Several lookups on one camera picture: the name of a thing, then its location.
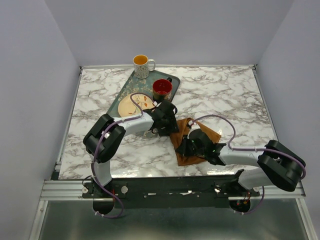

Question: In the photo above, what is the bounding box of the brown cloth napkin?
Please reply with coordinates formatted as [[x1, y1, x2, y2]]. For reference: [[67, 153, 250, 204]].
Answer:
[[170, 118, 225, 166]]

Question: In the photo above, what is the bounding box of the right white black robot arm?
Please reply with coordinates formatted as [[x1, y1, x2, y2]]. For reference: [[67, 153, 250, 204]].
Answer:
[[175, 128, 306, 196]]

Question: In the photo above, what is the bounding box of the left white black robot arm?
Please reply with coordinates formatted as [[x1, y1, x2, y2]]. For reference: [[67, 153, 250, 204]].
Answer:
[[83, 100, 179, 198]]

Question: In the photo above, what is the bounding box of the white mug yellow inside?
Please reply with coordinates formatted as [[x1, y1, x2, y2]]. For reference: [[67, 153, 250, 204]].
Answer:
[[133, 54, 156, 79]]

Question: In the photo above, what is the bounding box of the red black mug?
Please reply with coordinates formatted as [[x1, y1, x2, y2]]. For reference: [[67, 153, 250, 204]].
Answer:
[[152, 77, 173, 103]]

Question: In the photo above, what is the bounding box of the peach floral plate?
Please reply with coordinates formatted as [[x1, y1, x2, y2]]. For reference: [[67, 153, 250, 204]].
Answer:
[[117, 92, 154, 117]]

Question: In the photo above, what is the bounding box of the green floral tray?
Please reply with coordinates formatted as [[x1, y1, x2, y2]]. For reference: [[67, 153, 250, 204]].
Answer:
[[104, 68, 181, 137]]

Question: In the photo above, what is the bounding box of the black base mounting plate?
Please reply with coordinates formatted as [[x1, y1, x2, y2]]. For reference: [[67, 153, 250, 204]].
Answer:
[[82, 174, 261, 210]]

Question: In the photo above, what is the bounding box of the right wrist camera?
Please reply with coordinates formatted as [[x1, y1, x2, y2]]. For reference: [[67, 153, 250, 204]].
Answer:
[[187, 120, 198, 134]]

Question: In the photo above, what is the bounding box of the aluminium frame rail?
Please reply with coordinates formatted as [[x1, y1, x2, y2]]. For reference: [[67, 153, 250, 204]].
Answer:
[[40, 180, 306, 201]]

